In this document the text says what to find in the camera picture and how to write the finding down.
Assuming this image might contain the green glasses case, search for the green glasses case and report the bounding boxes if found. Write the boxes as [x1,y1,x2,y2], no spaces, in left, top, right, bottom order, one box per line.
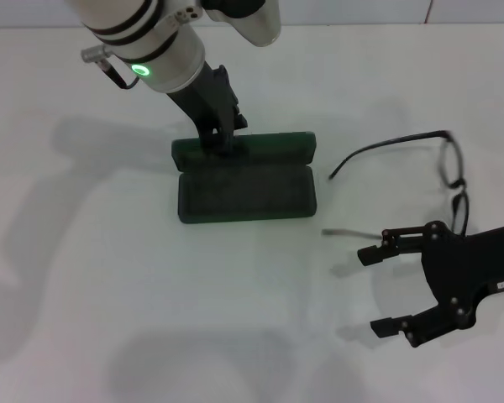
[170,130,318,227]

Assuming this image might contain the black round-lens glasses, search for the black round-lens glasses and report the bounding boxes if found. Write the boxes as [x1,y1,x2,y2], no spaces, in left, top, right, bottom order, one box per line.
[321,129,471,243]

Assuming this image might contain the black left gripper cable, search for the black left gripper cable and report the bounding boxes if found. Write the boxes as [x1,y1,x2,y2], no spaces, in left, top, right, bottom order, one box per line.
[80,45,142,90]

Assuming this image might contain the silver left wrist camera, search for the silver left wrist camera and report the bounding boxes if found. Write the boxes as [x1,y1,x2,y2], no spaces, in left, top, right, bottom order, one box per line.
[201,0,282,48]

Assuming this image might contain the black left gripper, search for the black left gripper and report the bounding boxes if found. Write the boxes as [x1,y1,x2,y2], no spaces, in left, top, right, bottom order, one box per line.
[165,62,249,159]

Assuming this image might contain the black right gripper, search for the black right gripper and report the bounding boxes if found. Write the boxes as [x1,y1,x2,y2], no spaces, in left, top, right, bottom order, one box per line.
[356,221,504,348]

